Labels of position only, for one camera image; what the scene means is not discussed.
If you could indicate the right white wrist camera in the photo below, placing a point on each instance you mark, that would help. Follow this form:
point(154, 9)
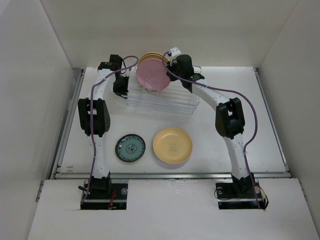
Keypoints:
point(173, 52)

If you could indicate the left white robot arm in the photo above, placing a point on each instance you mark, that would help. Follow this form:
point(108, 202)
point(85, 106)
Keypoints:
point(94, 116)

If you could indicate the yellow plastic plate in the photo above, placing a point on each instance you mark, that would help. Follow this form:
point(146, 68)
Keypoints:
point(150, 55)
point(172, 145)

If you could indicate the aluminium table frame rail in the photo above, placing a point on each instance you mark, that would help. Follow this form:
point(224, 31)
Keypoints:
point(209, 158)

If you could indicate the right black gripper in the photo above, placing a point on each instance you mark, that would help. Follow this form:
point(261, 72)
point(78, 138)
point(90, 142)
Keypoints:
point(170, 67)

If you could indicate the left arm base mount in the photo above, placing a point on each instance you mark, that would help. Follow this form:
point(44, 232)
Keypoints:
point(112, 197)

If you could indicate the pink plastic plate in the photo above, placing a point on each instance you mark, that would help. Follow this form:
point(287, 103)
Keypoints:
point(152, 74)

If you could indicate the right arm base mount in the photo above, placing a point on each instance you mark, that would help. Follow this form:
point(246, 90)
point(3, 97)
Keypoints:
point(229, 199)

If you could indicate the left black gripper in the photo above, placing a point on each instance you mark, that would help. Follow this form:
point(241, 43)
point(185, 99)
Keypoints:
point(121, 92)

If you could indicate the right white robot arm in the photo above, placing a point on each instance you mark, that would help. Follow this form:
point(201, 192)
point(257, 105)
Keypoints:
point(229, 115)

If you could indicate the teal patterned small plate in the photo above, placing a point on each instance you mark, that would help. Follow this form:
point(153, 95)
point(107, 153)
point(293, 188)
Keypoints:
point(130, 148)

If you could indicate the white wire dish rack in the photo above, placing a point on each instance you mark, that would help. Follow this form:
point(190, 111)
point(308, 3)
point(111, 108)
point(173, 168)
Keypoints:
point(174, 102)

